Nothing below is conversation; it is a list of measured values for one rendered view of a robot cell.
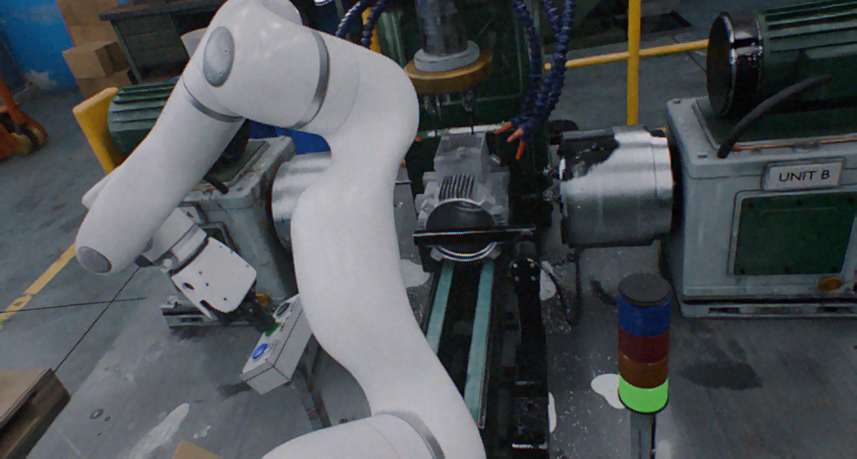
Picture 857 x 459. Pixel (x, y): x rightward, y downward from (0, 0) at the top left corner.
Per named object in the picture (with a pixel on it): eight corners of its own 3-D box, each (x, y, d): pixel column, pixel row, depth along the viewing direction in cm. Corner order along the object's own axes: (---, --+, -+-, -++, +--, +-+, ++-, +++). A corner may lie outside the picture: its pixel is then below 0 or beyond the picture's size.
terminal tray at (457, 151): (445, 163, 140) (440, 136, 136) (490, 161, 137) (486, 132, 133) (437, 189, 130) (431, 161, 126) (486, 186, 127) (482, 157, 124)
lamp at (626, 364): (616, 355, 82) (615, 330, 80) (663, 355, 81) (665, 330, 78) (621, 389, 77) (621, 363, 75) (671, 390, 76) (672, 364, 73)
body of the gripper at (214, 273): (182, 261, 87) (238, 311, 91) (214, 222, 96) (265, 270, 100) (152, 282, 91) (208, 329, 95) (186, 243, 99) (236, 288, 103)
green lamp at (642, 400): (616, 378, 84) (616, 355, 82) (663, 379, 83) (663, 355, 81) (621, 413, 79) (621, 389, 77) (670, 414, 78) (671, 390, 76)
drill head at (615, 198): (528, 210, 146) (519, 116, 133) (713, 200, 137) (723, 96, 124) (526, 274, 125) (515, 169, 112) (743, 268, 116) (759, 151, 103)
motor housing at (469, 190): (438, 219, 148) (425, 151, 139) (515, 215, 144) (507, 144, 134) (425, 269, 132) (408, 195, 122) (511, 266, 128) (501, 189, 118)
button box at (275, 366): (297, 322, 111) (276, 303, 109) (324, 307, 107) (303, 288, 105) (260, 396, 96) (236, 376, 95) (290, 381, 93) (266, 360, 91)
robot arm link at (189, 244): (174, 248, 87) (189, 262, 88) (203, 214, 94) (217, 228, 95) (141, 272, 91) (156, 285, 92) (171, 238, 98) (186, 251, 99)
